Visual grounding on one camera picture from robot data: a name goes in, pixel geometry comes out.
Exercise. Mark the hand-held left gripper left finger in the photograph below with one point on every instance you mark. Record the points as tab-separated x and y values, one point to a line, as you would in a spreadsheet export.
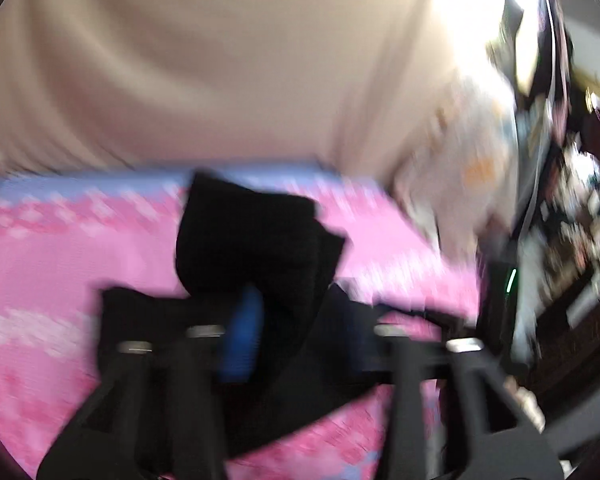
240	340

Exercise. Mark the pink rose print bedsheet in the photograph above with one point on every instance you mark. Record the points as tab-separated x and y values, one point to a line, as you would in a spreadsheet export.
55	270

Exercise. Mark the black pants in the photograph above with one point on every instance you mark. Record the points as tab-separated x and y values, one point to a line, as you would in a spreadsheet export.
240	240

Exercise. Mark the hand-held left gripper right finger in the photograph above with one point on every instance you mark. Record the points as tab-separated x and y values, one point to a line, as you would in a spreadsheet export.
362	350

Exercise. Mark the pale floral blanket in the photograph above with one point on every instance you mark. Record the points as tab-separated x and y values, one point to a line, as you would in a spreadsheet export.
460	170

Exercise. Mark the beige cloth backdrop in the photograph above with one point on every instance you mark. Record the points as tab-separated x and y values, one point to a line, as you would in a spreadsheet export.
205	60

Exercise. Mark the dark cluttered furniture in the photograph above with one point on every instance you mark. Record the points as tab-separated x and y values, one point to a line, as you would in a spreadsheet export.
570	185

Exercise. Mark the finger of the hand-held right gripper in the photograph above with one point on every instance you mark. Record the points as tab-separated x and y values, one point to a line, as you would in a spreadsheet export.
420	317

